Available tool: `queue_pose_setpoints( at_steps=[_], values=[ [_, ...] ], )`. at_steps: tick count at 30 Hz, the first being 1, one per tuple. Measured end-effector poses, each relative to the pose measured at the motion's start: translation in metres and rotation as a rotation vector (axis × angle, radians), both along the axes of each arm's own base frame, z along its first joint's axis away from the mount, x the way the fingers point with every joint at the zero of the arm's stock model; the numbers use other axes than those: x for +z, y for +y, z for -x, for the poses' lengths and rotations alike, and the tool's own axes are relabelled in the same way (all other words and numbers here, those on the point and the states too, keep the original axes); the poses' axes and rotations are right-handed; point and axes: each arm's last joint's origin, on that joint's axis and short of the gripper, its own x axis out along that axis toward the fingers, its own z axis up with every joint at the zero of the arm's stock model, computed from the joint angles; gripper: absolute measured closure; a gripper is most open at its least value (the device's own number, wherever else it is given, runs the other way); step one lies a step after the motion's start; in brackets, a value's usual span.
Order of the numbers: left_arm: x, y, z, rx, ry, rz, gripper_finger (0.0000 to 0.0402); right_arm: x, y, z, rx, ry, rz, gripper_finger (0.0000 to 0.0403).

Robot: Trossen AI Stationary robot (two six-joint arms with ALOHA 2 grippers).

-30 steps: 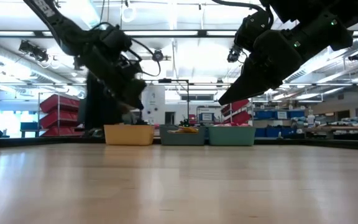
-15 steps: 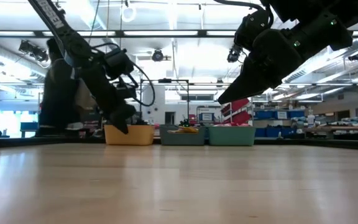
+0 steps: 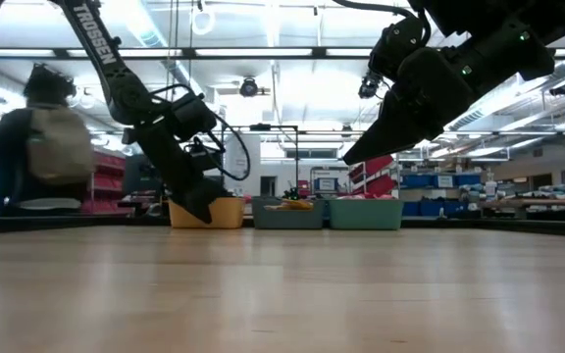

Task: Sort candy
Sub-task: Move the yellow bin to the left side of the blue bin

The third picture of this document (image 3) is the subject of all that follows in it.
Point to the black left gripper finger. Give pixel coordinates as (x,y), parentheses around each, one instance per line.
(204,201)

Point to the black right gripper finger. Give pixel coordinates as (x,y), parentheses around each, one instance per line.
(390,130)

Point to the yellow plastic bin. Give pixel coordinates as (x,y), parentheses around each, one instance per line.
(228,213)

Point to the blue plastic bin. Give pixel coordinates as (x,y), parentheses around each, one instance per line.
(287,218)

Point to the yellow candy packet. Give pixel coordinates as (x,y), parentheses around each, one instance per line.
(290,205)

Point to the teal plastic bin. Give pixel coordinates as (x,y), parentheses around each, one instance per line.
(366,216)

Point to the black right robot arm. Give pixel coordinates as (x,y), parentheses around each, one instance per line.
(508,19)

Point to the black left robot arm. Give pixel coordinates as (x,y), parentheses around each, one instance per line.
(93,41)

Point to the red white packet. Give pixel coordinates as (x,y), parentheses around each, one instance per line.
(373,176)

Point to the red shelf unit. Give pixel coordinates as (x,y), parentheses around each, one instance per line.
(108,181)

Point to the blue storage bins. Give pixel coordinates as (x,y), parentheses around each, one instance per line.
(434,180)

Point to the beige backpack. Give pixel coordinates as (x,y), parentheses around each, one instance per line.
(59,147)

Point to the long workbench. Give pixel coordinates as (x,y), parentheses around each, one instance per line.
(547,202)

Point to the person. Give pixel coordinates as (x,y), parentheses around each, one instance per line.
(8,162)

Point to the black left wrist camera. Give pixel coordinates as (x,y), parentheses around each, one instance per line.
(191,117)

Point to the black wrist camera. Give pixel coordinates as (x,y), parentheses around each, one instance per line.
(395,44)
(191,117)

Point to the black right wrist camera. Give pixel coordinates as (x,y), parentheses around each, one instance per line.
(395,44)

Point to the black overhead camera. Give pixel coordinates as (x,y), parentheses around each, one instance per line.
(248,87)

